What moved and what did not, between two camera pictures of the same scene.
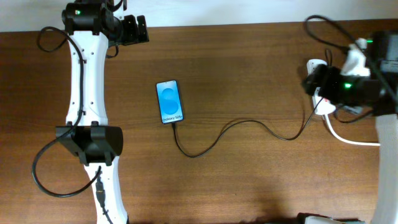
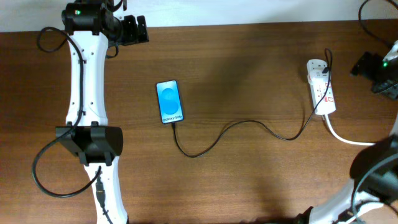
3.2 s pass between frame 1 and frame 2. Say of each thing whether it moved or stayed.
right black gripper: moved
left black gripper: stayed
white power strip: stayed
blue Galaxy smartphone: stayed
